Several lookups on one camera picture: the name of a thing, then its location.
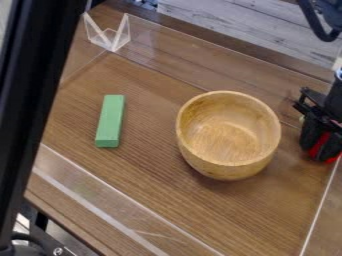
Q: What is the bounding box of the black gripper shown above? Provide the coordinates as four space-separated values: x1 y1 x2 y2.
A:
293 67 342 162

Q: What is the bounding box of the red plush strawberry toy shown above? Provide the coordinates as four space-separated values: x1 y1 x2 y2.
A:
309 132 342 163

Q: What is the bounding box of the wooden bowl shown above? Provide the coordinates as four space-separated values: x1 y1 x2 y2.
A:
175 91 282 181

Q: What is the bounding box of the green rectangular block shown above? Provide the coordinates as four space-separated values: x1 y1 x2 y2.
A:
95 95 126 148

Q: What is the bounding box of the black cable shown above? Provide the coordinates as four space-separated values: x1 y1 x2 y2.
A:
297 0 342 43

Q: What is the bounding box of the clear acrylic corner bracket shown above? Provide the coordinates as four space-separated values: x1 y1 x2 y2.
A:
83 13 131 52

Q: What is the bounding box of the clear acrylic tray wall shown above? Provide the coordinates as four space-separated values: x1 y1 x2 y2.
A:
27 5 342 256

